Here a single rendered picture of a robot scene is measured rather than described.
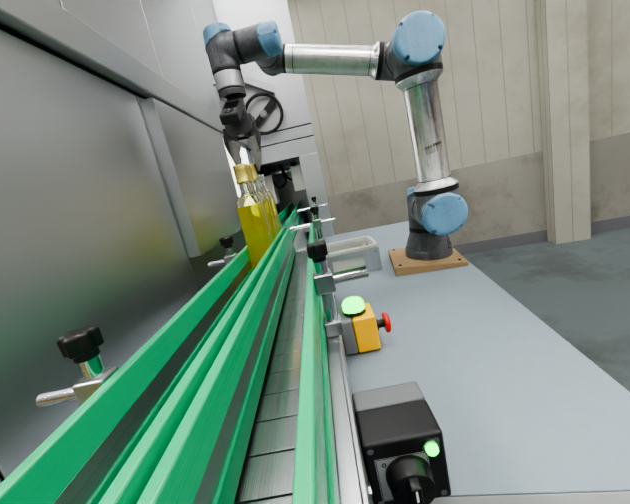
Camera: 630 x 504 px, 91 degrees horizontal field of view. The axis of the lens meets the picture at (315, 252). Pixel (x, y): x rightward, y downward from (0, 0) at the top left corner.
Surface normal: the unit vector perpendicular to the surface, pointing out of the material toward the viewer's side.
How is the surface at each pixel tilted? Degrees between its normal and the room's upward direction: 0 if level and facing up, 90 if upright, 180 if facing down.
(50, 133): 90
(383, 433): 0
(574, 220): 90
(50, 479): 90
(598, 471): 0
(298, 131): 90
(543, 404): 0
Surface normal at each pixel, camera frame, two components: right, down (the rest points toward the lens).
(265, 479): -0.21, -0.95
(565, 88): -0.13, 0.25
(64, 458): 0.98, -0.21
